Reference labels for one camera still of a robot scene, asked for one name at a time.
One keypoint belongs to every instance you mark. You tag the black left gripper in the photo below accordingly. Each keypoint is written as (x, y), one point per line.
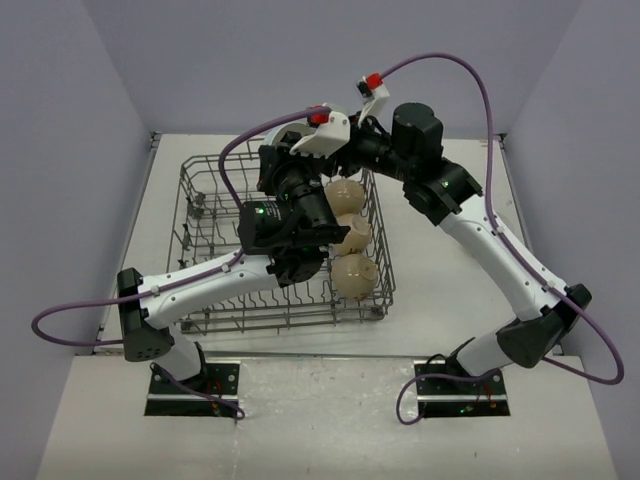
(276, 158)

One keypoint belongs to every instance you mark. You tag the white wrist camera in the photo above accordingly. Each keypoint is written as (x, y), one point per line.
(374, 95)
(332, 133)

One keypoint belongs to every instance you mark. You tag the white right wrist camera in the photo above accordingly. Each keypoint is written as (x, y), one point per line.
(374, 95)

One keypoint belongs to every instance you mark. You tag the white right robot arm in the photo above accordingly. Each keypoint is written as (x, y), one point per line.
(452, 199)

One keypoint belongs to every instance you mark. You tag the white blue bowl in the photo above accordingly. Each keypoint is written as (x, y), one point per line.
(291, 132)

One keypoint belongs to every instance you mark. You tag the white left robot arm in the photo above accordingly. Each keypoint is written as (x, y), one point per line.
(284, 241)

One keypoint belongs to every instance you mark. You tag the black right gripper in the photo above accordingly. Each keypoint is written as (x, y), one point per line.
(347, 158)

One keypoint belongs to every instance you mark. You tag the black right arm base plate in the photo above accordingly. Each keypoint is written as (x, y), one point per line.
(441, 398)

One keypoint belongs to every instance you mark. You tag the grey wire dish rack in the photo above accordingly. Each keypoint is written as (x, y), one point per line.
(205, 227)

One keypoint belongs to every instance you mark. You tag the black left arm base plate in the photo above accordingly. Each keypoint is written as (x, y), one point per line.
(213, 394)

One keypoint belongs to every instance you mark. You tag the beige bowl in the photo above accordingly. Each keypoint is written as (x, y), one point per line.
(354, 276)
(358, 237)
(345, 196)

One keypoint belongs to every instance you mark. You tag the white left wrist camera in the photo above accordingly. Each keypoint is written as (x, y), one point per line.
(332, 133)

